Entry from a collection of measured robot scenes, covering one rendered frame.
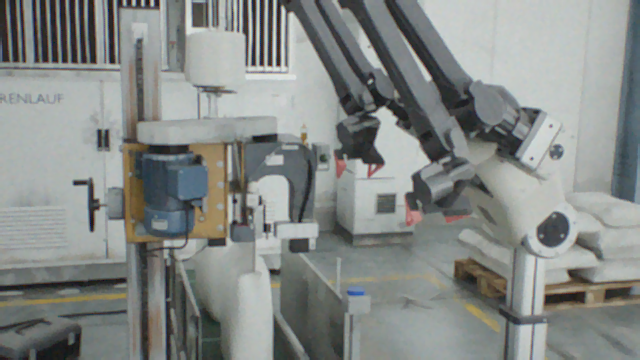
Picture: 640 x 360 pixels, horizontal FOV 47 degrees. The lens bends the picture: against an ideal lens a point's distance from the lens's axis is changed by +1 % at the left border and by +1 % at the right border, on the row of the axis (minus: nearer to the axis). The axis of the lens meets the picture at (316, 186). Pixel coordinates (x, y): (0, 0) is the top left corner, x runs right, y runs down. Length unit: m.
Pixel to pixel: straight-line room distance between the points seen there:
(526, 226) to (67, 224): 3.78
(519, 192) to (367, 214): 4.52
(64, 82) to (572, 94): 4.83
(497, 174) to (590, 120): 6.13
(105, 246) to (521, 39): 4.30
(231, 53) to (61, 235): 3.23
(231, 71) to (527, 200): 0.91
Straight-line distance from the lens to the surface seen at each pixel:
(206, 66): 2.17
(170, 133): 2.15
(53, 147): 5.12
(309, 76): 6.60
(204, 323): 3.53
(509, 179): 1.80
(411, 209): 1.57
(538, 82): 7.52
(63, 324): 4.15
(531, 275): 2.08
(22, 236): 5.25
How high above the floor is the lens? 1.64
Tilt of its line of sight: 11 degrees down
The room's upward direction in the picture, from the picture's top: 1 degrees clockwise
